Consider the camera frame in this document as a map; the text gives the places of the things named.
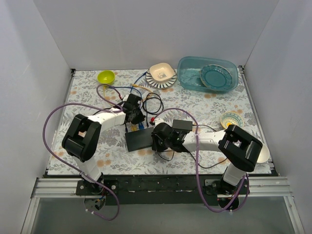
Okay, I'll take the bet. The lime green plastic bowl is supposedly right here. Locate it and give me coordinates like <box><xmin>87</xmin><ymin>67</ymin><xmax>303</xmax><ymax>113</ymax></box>
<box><xmin>97</xmin><ymin>70</ymin><xmax>115</xmax><ymax>85</ymax></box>

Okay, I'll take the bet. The white ceramic bowl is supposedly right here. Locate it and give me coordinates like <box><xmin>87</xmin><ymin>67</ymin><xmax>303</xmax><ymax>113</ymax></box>
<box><xmin>257</xmin><ymin>144</ymin><xmax>270</xmax><ymax>163</ymax></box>

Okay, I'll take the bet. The striped white blue plate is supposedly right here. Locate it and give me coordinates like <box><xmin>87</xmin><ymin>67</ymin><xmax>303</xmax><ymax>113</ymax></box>
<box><xmin>145</xmin><ymin>69</ymin><xmax>177</xmax><ymax>89</ymax></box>

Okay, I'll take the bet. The patterned teal yellow small bowl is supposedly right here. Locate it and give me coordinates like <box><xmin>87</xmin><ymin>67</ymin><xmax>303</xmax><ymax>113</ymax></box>
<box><xmin>220</xmin><ymin>112</ymin><xmax>244</xmax><ymax>129</ymax></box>

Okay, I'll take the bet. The teal transparent plastic tub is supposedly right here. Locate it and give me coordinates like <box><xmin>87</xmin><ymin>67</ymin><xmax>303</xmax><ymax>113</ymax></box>
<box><xmin>177</xmin><ymin>57</ymin><xmax>238</xmax><ymax>94</ymax></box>

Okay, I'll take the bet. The yellow ethernet cable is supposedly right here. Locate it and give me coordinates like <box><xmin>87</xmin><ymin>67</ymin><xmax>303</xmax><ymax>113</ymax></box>
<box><xmin>102</xmin><ymin>83</ymin><xmax>153</xmax><ymax>131</ymax></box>

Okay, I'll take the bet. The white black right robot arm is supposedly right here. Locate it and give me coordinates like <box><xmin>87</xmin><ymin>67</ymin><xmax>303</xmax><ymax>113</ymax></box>
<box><xmin>152</xmin><ymin>122</ymin><xmax>270</xmax><ymax>194</ymax></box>

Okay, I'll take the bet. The thin black power cable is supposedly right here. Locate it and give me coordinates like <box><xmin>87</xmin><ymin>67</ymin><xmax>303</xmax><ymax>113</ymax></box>
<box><xmin>156</xmin><ymin>124</ymin><xmax>230</xmax><ymax>169</ymax></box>

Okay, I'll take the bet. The aluminium frame rail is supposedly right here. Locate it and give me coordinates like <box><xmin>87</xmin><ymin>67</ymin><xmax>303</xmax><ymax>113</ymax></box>
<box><xmin>31</xmin><ymin>176</ymin><xmax>293</xmax><ymax>198</ymax></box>

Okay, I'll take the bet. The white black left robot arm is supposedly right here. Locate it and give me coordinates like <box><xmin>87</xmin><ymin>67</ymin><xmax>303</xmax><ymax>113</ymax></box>
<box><xmin>62</xmin><ymin>94</ymin><xmax>145</xmax><ymax>195</ymax></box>

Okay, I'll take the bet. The black looped cable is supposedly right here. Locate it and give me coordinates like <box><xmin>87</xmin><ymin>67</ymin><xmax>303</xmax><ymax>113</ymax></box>
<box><xmin>102</xmin><ymin>92</ymin><xmax>164</xmax><ymax>127</ymax></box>

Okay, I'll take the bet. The floral patterned table mat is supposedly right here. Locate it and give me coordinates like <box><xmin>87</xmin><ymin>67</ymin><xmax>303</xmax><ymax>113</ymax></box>
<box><xmin>47</xmin><ymin>70</ymin><xmax>262</xmax><ymax>176</ymax></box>

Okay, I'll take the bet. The cream square panda bowl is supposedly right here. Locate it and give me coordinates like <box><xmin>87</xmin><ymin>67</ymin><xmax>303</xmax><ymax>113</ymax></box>
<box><xmin>149</xmin><ymin>62</ymin><xmax>175</xmax><ymax>82</ymax></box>

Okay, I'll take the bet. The black power adapter brick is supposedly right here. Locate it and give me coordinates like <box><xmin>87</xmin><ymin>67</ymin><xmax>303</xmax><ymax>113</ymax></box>
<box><xmin>172</xmin><ymin>119</ymin><xmax>193</xmax><ymax>131</ymax></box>

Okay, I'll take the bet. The teal glass plate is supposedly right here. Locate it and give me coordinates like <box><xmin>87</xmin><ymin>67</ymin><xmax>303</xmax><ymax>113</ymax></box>
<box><xmin>200</xmin><ymin>64</ymin><xmax>233</xmax><ymax>91</ymax></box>

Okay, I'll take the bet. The blue ethernet cable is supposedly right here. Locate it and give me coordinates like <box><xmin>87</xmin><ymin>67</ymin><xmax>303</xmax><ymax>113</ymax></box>
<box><xmin>107</xmin><ymin>70</ymin><xmax>149</xmax><ymax>130</ymax></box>

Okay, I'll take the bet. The black network switch box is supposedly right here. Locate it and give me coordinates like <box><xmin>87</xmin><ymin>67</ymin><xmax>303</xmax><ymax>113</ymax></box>
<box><xmin>125</xmin><ymin>127</ymin><xmax>154</xmax><ymax>152</ymax></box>

